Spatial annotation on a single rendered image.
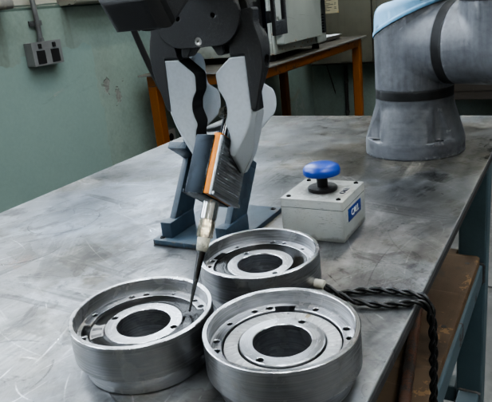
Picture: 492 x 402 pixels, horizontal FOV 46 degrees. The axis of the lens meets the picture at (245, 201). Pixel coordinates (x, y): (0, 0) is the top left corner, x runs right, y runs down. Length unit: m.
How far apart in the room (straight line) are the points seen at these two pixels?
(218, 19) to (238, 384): 0.24
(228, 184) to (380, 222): 0.26
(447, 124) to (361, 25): 3.45
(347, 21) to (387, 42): 3.47
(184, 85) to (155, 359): 0.20
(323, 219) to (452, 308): 0.44
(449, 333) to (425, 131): 0.30
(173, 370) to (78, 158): 2.22
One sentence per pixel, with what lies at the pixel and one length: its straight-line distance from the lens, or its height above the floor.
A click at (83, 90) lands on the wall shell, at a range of 2.62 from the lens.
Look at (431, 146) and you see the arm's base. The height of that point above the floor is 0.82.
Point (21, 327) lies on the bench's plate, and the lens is 0.55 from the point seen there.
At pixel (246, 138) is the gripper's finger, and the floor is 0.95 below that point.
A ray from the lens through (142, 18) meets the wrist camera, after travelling 0.36.
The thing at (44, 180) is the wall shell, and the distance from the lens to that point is 2.47.
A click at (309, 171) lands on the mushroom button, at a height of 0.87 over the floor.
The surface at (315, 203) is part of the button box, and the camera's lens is 0.60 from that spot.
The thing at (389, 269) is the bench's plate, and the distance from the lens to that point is 0.55.
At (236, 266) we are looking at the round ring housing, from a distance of 0.51.
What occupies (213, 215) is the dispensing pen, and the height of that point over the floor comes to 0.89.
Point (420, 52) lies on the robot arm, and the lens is 0.86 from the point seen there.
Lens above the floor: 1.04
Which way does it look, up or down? 19 degrees down
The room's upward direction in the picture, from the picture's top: 6 degrees counter-clockwise
